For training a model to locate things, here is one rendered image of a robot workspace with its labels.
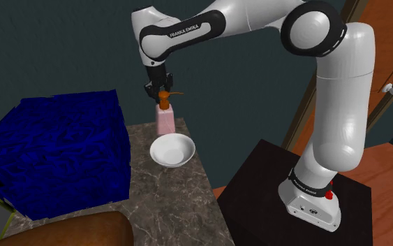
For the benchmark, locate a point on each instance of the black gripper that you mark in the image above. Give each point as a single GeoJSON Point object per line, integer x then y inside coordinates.
{"type": "Point", "coordinates": [158, 75]}

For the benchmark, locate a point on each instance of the pink soap dispenser orange pump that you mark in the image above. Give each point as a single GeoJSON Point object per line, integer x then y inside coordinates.
{"type": "Point", "coordinates": [166, 119]}

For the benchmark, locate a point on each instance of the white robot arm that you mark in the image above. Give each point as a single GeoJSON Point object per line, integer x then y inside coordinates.
{"type": "Point", "coordinates": [344, 102]}

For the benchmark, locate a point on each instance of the white bowl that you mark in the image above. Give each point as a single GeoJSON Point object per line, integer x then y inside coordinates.
{"type": "Point", "coordinates": [172, 150]}

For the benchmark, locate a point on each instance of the blue crumpled box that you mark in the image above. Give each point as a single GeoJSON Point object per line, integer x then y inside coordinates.
{"type": "Point", "coordinates": [53, 150]}

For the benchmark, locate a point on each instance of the black robot stand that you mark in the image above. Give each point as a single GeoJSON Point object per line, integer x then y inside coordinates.
{"type": "Point", "coordinates": [257, 204]}

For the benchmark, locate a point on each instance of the brown leather seat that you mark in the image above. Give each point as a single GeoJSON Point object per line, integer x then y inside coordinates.
{"type": "Point", "coordinates": [73, 231]}

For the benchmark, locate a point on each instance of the brown wooden door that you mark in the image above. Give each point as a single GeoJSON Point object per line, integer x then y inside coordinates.
{"type": "Point", "coordinates": [380, 68]}

